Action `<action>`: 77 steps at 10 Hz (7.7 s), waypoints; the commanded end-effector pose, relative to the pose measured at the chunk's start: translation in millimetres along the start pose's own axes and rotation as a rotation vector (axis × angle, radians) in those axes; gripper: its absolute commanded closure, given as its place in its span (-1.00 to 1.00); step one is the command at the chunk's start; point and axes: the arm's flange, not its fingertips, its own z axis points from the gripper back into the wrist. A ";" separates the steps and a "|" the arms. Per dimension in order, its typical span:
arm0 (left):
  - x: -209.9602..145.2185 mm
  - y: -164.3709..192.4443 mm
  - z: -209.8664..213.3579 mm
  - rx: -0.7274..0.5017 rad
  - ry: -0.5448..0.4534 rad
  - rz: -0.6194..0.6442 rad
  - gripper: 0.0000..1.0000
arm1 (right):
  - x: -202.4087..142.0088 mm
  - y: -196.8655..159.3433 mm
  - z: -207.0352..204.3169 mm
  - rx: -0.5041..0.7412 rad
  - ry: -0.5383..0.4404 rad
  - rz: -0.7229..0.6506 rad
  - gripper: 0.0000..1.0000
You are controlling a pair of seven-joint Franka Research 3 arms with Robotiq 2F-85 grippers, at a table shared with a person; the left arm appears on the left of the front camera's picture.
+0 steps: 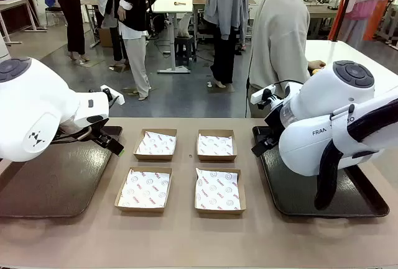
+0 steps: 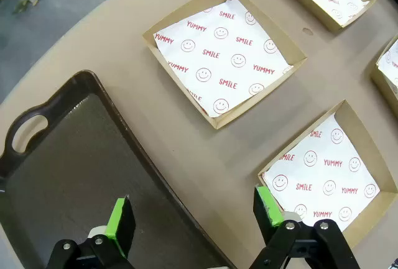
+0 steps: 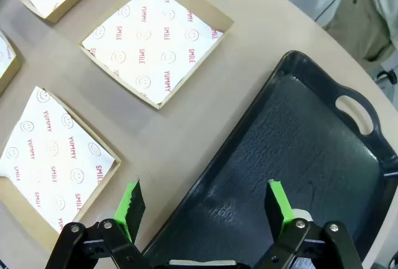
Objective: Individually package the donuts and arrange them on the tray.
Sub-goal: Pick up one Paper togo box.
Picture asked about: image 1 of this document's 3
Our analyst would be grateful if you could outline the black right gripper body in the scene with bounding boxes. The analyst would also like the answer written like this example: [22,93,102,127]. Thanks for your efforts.
[264,107,284,145]

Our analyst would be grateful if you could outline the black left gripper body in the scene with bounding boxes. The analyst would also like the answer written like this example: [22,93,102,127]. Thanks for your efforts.
[90,125,113,146]

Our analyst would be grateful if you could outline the brown cardboard donut box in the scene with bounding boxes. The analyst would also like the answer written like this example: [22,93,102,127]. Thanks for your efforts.
[114,166,174,214]
[194,166,246,216]
[133,128,178,162]
[196,129,238,162]

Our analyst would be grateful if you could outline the black textured plastic tray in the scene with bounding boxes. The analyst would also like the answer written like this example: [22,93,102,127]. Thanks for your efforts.
[251,125,391,219]

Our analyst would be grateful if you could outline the brown plastic tray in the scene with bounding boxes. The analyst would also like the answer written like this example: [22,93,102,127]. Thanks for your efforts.
[0,125,124,219]

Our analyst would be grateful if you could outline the white printed paper liner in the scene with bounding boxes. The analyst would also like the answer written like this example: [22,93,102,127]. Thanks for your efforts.
[195,168,241,211]
[119,168,171,209]
[198,134,236,157]
[136,130,177,155]

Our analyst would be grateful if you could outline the person in beige sweater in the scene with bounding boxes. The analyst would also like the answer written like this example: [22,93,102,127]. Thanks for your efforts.
[248,0,312,117]

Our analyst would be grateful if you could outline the cardboard carton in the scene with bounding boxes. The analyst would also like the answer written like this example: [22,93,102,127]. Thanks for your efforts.
[98,28,113,48]

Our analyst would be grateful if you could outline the white rounded table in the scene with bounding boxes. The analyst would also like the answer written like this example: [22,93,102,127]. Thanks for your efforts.
[305,39,398,96]

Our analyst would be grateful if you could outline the person in black trousers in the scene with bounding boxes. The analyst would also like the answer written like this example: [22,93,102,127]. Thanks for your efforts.
[51,0,91,63]

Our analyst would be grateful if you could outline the black stool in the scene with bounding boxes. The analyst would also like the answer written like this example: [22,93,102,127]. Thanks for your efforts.
[174,35,197,66]

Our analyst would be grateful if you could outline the person in grey hoodie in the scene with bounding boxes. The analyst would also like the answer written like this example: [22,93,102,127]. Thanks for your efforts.
[201,0,250,93]

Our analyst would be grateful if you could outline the mannequin black cardigan beige trousers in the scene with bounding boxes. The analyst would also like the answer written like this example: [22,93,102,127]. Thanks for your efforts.
[114,0,153,101]

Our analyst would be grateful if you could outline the mannequin in white shirt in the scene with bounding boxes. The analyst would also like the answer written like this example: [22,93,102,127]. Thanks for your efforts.
[93,0,125,66]

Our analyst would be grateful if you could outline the white bag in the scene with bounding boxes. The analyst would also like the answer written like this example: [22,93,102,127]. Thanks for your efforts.
[176,14,192,39]

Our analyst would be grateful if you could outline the white desk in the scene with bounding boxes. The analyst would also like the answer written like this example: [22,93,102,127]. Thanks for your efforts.
[152,0,195,74]

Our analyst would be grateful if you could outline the orange and pink garments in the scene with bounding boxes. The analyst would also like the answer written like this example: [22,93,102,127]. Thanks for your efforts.
[328,0,398,42]

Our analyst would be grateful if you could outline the thin black hanging cable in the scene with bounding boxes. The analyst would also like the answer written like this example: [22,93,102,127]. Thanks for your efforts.
[244,0,284,118]

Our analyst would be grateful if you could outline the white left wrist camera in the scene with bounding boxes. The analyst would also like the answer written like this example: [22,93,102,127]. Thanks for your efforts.
[99,84,126,106]

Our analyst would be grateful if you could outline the gold mannequin base plate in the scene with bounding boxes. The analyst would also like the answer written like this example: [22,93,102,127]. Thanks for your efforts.
[121,86,152,99]

